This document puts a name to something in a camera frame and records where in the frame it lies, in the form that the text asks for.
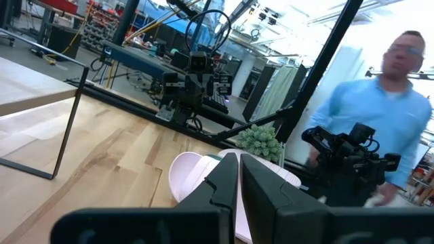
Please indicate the grey desk with keyboard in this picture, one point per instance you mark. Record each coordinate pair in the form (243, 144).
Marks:
(234, 118)

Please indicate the black floor cabinet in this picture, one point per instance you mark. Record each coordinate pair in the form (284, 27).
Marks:
(64, 42)

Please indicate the wooden shelf with black frame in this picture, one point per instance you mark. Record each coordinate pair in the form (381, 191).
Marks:
(27, 88)

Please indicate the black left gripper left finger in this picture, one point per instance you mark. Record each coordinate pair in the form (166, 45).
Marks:
(220, 183)

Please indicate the backlit computer keyboard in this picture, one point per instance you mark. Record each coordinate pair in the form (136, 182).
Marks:
(217, 103)

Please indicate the small green artificial plant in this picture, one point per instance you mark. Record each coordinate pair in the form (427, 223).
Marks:
(259, 142)

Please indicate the parts bin storage rack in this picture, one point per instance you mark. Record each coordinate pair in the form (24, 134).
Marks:
(100, 28)

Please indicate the black metal table frame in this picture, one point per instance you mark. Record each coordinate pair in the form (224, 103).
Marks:
(325, 61)

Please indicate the pale green curtain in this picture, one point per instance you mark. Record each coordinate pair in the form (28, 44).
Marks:
(276, 91)

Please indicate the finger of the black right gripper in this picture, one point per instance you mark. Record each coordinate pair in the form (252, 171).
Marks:
(224, 84)
(169, 84)

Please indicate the pink foam slide sandal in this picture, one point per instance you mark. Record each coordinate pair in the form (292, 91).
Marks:
(285, 177)
(184, 173)

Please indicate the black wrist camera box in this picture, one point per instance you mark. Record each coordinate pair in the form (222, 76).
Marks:
(198, 61)

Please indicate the person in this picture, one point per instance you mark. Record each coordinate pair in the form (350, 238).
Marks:
(383, 108)

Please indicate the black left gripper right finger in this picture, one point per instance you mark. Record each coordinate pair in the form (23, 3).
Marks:
(261, 196)

